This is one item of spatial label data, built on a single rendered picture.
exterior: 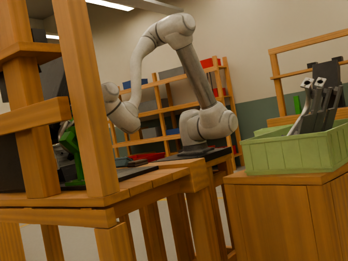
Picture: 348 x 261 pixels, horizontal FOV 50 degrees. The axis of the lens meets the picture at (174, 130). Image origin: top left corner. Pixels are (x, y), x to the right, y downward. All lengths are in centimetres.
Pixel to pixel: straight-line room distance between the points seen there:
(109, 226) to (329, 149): 93
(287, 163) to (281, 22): 573
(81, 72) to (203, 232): 100
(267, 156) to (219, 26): 620
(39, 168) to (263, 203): 101
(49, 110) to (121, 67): 782
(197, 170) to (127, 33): 752
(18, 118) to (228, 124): 110
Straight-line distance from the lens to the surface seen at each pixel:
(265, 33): 739
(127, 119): 181
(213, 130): 215
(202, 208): 188
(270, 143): 174
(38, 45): 170
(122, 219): 259
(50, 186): 173
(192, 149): 227
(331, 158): 166
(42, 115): 153
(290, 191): 169
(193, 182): 182
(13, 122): 171
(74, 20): 146
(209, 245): 194
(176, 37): 203
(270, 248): 185
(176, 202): 233
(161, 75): 779
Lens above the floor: 111
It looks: 1 degrees down
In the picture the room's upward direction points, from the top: 10 degrees counter-clockwise
